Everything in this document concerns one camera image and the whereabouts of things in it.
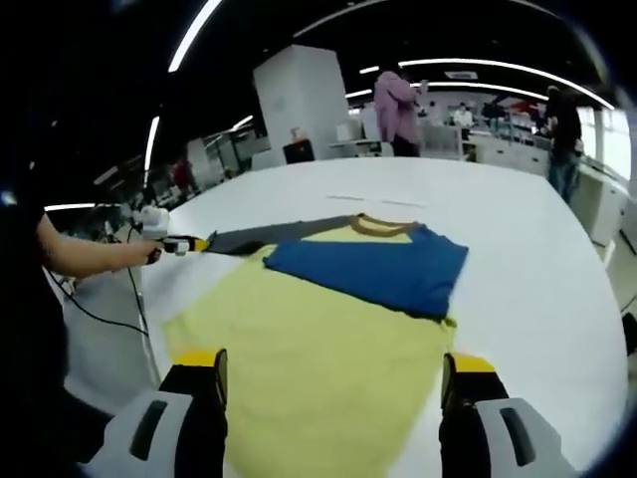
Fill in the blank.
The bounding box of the white square column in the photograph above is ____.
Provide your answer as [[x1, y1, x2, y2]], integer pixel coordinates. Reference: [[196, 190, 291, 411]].
[[252, 44, 349, 168]]

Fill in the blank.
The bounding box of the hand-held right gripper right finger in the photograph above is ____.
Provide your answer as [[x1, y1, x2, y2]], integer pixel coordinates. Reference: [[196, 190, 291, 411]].
[[438, 352, 578, 478]]

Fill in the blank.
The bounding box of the translucent storage box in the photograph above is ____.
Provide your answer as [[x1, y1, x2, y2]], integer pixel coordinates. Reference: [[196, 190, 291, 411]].
[[335, 120, 362, 143]]

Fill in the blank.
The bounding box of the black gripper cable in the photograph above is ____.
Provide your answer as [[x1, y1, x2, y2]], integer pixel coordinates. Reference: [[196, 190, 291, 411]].
[[42, 226, 150, 338]]

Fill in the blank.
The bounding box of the short ceiling light strip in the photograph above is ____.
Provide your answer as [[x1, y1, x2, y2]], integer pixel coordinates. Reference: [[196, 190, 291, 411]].
[[142, 116, 161, 188], [44, 201, 125, 213]]

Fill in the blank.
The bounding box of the long ceiling light strip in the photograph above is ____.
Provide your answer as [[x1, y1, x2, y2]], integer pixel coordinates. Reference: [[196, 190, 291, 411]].
[[167, 0, 223, 74]]

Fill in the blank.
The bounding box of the person's dark clothing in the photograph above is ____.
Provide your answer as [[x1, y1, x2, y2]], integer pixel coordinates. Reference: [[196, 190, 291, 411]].
[[0, 198, 115, 478]]

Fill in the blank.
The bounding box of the yellow blue grey garment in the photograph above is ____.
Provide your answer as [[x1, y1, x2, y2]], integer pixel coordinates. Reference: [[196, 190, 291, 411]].
[[161, 212, 470, 478]]

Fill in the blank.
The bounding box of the long curved ceiling light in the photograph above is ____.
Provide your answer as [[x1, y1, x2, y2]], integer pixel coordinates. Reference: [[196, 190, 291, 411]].
[[397, 58, 613, 109], [410, 82, 546, 104]]

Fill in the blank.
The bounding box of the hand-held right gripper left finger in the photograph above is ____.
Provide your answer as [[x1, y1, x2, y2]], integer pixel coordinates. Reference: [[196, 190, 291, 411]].
[[79, 348, 229, 478]]

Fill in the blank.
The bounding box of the black box with orange item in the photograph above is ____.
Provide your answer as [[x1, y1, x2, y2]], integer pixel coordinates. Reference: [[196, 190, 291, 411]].
[[282, 138, 316, 164]]

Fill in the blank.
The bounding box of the person's left hand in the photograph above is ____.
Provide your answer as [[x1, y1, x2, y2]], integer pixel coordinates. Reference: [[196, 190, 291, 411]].
[[126, 241, 165, 268]]

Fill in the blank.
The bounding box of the white cabinet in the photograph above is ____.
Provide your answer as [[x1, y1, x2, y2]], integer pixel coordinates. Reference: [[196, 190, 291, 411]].
[[571, 163, 628, 250]]

